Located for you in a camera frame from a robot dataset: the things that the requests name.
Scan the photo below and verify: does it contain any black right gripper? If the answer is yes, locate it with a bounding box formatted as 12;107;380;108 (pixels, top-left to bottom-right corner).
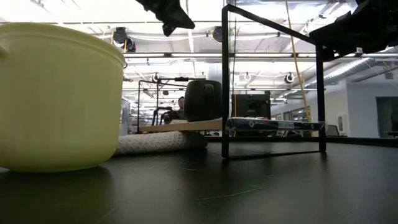
309;0;398;62

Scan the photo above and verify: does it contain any black mug with green inside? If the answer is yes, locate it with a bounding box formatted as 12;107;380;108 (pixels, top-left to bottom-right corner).
183;80;223;123

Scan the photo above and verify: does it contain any yellow mug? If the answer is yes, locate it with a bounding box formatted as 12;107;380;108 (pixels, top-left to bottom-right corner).
0;22;127;173

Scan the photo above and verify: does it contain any person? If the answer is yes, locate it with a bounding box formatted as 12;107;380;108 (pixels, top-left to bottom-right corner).
169;96;187;122

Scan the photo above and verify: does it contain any dark doorway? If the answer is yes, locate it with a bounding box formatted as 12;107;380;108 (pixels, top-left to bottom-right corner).
375;96;398;139

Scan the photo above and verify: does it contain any dark office chair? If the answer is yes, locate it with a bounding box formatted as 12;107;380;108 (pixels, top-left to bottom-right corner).
325;124;341;137

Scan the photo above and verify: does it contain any black perforated computer case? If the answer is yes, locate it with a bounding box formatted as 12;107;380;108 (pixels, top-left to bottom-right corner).
231;90;272;119

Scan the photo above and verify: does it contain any white waffle cloth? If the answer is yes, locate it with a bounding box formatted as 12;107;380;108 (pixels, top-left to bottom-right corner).
114;130;208;156

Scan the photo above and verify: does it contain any silver ceiling duct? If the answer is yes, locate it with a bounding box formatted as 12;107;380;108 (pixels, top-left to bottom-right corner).
303;46;398;90

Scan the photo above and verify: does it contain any yellow cable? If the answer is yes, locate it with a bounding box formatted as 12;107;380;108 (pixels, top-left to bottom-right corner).
284;0;312;123

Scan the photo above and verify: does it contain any white wall box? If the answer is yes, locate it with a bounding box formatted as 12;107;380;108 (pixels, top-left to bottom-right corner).
337;113;349;135

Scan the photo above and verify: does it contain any black table frame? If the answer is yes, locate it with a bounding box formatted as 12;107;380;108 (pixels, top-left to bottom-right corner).
203;136;398;147

